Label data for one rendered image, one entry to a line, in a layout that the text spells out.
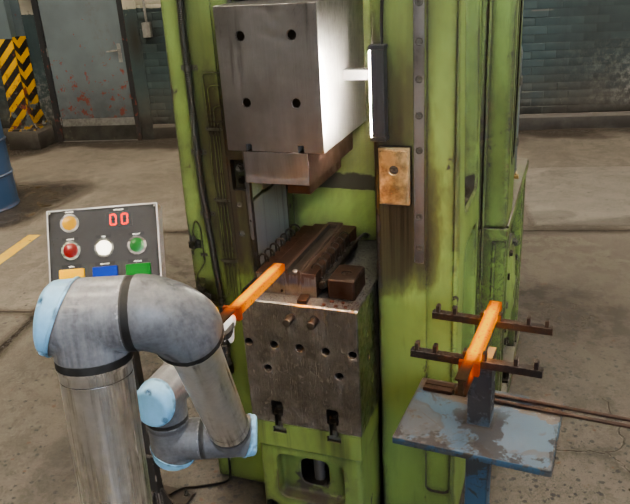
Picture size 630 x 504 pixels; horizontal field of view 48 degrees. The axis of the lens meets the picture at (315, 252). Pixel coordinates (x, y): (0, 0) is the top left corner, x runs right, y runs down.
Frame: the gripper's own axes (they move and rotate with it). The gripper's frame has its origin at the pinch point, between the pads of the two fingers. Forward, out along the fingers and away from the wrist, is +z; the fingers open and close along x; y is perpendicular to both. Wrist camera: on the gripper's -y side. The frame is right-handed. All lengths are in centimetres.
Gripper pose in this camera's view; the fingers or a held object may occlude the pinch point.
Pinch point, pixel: (228, 315)
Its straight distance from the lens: 176.5
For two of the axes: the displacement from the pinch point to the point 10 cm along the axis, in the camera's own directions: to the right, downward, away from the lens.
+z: 3.4, -4.0, 8.5
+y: 0.7, 9.1, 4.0
